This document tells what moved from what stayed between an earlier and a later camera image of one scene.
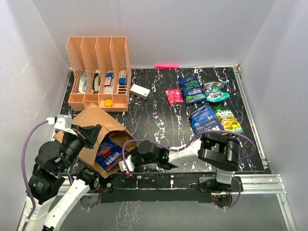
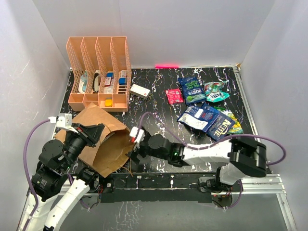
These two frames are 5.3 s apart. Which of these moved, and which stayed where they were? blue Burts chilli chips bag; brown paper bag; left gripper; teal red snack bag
Moved: blue Burts chilli chips bag
Stayed: left gripper; brown paper bag; teal red snack bag
